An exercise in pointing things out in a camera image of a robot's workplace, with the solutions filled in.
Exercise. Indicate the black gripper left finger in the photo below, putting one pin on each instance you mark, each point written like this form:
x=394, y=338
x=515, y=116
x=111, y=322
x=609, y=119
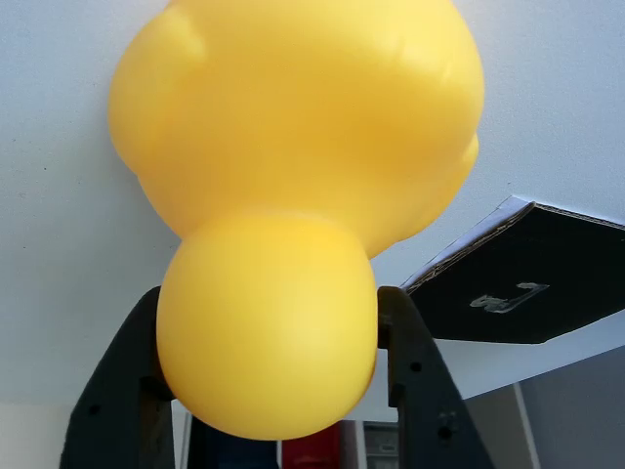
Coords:
x=117, y=400

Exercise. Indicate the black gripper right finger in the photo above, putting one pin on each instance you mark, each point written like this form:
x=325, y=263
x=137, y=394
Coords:
x=429, y=391

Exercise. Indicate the yellow rubber duck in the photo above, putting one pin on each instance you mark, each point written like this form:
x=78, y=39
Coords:
x=293, y=171

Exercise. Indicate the black cardboard square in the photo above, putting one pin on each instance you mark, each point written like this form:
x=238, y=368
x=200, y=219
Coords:
x=537, y=254

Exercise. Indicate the red box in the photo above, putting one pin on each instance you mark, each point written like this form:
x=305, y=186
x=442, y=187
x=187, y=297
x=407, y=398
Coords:
x=310, y=449

